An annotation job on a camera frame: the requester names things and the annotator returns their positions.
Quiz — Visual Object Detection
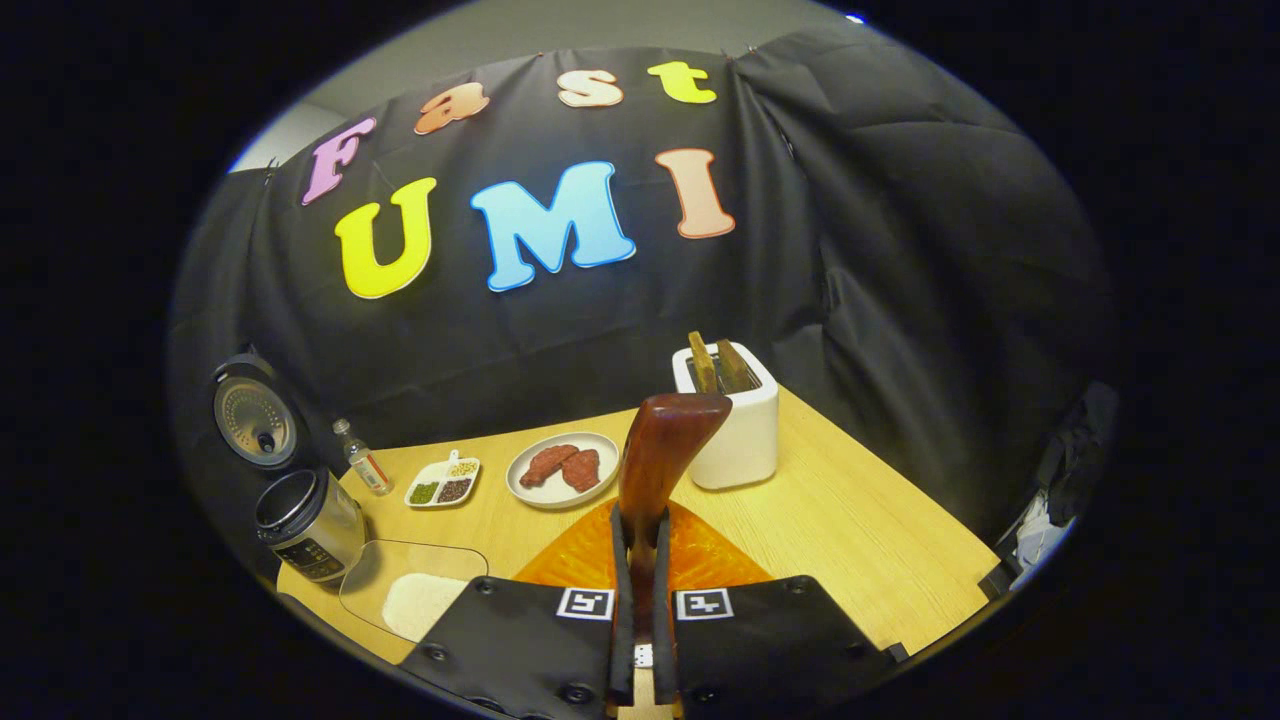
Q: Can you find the dark grey rice cooker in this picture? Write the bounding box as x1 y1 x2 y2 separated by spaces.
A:
205 350 369 586

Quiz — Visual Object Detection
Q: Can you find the clear glass tray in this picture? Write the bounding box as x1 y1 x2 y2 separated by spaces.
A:
338 538 491 643

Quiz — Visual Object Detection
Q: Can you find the small clear glass bottle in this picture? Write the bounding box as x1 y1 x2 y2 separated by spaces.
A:
332 418 394 497

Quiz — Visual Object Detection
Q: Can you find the dark cloth bundle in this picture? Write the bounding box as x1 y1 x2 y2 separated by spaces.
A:
1035 380 1119 526

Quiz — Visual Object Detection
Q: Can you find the brown wooden spoon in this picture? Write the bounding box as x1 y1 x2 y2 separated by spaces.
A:
617 392 734 641

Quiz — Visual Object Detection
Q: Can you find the red-brown meat piece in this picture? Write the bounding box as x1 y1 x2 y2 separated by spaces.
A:
518 444 579 489
560 448 602 493

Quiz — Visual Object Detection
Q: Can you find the white rice pile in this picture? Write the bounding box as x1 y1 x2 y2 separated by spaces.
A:
381 572 469 643

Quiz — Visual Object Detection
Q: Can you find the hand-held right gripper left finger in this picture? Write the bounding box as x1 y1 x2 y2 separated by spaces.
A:
398 500 638 720

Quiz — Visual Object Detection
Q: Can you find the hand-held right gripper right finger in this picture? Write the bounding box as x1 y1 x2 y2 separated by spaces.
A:
652 500 898 720

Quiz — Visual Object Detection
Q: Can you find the white divided bean dish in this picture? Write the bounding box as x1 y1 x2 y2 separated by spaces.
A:
404 449 482 509

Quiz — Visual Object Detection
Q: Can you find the white cloth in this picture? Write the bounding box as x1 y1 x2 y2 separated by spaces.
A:
1015 500 1076 576

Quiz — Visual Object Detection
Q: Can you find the white round plate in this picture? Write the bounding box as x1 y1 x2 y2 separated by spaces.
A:
505 431 622 510

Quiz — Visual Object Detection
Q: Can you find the white toaster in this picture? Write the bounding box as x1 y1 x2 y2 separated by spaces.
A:
671 341 780 491

